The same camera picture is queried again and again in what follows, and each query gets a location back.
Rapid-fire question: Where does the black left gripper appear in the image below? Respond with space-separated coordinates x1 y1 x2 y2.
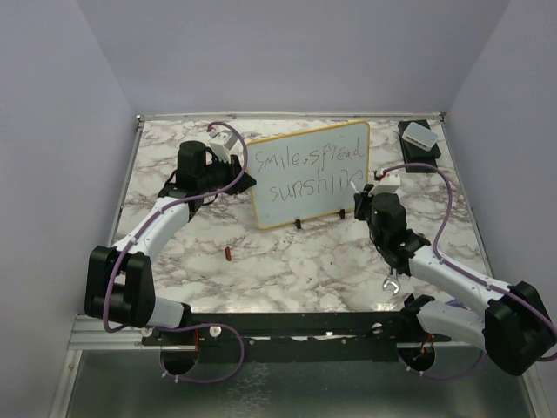
198 152 256 195

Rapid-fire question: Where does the yellow framed whiteboard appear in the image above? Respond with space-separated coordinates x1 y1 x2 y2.
247 120 372 229

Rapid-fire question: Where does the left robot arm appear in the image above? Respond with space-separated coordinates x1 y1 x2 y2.
84 141 257 344

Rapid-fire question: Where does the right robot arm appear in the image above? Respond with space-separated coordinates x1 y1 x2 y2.
354 185 556 376

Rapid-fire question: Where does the lower black box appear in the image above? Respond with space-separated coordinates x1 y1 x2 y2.
402 147 441 173

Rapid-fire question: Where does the silver open-end wrench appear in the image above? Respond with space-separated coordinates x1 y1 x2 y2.
382 267 400 295

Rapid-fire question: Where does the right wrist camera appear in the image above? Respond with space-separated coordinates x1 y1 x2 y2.
368 170 401 196

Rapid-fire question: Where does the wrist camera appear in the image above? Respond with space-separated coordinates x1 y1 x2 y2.
368 170 401 196
209 130 238 163

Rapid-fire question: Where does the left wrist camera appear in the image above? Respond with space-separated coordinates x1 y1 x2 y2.
209 130 238 163

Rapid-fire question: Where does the white network switch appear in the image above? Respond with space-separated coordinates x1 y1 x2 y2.
401 122 439 152

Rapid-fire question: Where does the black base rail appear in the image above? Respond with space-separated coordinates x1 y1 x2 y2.
142 310 426 364

